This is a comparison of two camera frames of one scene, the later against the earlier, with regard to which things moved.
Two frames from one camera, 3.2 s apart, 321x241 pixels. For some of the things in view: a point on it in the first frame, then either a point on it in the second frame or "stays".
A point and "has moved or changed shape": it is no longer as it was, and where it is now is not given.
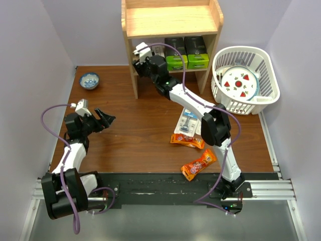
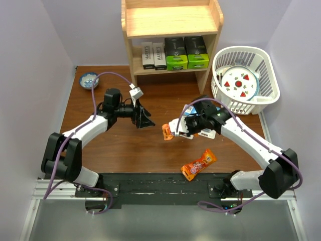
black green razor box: [197, 56] stays
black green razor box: [174, 62] stays
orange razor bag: [190, 170] stays
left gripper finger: [108, 119] -> [145, 122]
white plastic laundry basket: [244, 79] stays
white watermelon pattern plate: [241, 82] stays
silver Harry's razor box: [135, 58] has moved or changed shape
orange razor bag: [188, 140] -> [167, 134]
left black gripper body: [90, 124] -> [127, 111]
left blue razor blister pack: [186, 123] stays
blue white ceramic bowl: [89, 81] stays
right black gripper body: [146, 68] -> [195, 123]
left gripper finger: [104, 120] -> [143, 112]
